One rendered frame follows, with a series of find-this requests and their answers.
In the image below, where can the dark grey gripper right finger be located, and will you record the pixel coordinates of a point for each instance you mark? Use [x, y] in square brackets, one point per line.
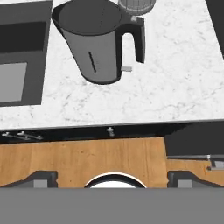
[180, 178]

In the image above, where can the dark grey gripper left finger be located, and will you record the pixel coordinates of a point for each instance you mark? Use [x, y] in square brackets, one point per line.
[43, 178]

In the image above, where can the grey and black electric kettle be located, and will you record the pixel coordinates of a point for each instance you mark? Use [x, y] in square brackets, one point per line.
[93, 43]

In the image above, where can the black cupboard front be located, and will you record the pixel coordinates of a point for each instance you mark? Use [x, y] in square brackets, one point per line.
[75, 132]

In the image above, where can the round white and black thing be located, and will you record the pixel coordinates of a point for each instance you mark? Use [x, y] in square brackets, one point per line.
[115, 181]

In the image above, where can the black appliance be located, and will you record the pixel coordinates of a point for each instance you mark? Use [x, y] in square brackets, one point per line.
[218, 20]

